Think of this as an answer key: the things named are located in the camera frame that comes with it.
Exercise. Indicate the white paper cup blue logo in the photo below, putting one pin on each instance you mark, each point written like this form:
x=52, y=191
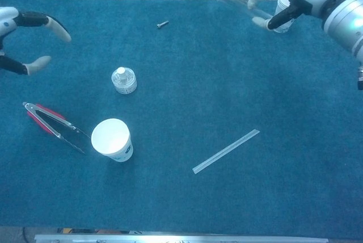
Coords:
x=109, y=136

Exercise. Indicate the small clear round jar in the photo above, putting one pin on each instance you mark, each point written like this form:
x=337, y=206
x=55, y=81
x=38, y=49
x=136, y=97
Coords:
x=124, y=85

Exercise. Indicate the teal felt table mat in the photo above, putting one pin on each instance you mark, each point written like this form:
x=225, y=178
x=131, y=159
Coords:
x=198, y=84

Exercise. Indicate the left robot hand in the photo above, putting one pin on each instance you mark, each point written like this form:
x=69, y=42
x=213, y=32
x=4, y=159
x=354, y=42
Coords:
x=31, y=18

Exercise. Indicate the clear glass stirring rod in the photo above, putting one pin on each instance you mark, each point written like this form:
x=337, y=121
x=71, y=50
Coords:
x=226, y=151

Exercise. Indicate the white paper cup blue stripe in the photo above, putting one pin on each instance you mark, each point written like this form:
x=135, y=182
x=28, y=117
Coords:
x=283, y=4

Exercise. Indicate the aluminium frame rail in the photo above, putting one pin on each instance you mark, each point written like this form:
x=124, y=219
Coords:
x=181, y=238

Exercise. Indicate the metal tongs with red grips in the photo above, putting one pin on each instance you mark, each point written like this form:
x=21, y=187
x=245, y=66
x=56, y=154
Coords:
x=31, y=108

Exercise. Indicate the small metal bolt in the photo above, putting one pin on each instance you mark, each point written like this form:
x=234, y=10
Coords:
x=162, y=24

